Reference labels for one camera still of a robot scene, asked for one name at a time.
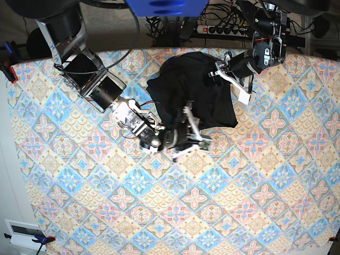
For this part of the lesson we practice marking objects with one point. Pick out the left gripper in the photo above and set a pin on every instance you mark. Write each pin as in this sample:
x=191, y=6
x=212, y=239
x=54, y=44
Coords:
x=240, y=67

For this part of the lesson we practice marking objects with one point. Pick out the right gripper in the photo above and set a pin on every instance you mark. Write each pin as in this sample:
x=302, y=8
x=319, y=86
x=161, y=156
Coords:
x=184, y=139

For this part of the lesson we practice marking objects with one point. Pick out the black t-shirt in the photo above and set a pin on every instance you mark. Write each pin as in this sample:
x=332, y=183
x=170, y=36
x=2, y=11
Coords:
x=185, y=78

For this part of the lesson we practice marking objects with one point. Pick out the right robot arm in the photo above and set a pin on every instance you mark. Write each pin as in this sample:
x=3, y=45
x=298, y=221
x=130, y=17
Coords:
x=63, y=28

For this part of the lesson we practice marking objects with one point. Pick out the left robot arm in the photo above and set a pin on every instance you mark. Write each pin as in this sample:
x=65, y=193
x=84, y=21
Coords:
x=268, y=48

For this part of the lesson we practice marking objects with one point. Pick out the patterned tablecloth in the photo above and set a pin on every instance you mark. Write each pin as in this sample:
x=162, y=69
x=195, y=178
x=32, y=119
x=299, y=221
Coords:
x=268, y=186

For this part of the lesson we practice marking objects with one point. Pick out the black round stool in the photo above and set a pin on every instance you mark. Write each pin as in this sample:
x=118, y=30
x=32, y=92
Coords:
x=37, y=47

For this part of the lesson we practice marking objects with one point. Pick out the blue clamp lower left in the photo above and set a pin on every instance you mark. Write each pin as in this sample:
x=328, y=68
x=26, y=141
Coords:
x=40, y=240

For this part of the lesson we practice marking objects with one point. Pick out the red black clamp upper left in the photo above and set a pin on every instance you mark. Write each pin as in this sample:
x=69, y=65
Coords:
x=6, y=66

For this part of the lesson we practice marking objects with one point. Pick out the white floor vent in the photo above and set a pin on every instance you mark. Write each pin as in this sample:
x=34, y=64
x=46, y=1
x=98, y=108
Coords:
x=21, y=234

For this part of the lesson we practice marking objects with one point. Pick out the white power strip red switch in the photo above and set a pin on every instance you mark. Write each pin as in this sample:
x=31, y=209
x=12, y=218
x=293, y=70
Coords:
x=222, y=30

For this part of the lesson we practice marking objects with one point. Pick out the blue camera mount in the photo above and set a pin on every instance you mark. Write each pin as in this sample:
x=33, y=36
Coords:
x=182, y=8

